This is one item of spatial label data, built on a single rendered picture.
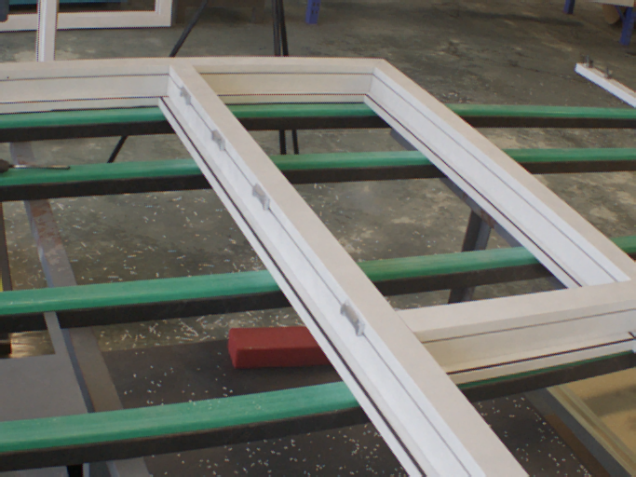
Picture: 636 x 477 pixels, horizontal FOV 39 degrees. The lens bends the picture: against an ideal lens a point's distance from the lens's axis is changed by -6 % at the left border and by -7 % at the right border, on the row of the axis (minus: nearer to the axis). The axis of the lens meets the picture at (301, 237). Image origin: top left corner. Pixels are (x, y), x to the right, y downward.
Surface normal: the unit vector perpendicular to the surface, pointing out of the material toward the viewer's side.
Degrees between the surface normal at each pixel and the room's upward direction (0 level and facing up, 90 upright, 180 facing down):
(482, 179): 90
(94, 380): 0
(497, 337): 90
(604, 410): 0
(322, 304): 90
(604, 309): 90
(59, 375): 0
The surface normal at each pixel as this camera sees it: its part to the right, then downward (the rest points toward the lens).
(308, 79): 0.38, 0.49
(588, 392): 0.15, -0.87
